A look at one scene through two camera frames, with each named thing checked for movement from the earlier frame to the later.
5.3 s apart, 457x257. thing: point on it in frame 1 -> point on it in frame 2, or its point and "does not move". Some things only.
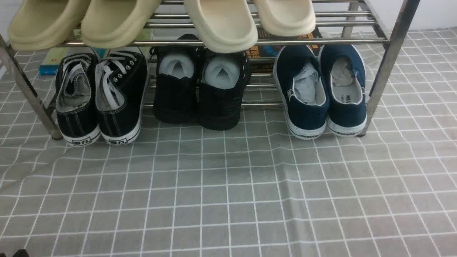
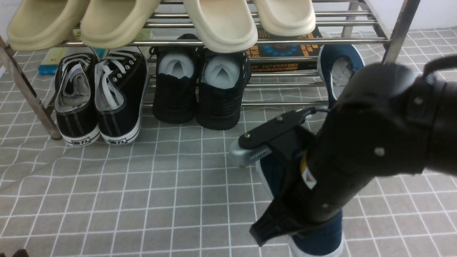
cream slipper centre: x=225 y=26 does not move
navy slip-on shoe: x=298 y=74 -> x=325 y=239
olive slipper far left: x=38 y=25 does not move
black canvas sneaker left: x=76 y=99 does not move
